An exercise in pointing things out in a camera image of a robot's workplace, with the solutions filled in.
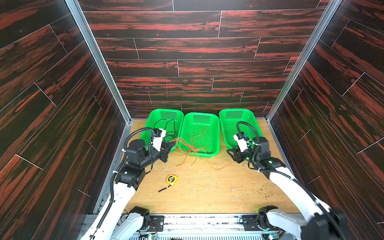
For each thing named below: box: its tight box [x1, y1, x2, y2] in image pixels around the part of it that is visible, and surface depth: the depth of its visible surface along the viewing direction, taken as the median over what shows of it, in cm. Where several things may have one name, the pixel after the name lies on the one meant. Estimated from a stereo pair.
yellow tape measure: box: [158, 174, 179, 193], surface depth 90 cm
